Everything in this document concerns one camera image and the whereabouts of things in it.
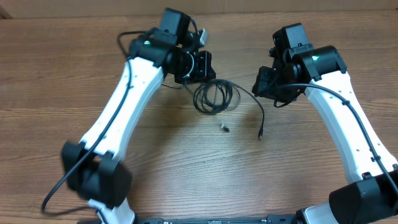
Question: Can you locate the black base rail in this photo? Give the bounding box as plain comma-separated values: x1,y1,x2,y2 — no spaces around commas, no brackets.
133,212,308,224

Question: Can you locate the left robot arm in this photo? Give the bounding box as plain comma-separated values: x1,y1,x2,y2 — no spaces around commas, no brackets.
61,8,215,223

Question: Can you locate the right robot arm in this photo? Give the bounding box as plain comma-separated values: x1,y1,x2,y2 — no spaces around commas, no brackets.
252,23,397,224

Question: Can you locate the black cable bundle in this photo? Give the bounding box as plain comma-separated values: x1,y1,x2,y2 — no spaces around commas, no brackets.
161,78,266,141

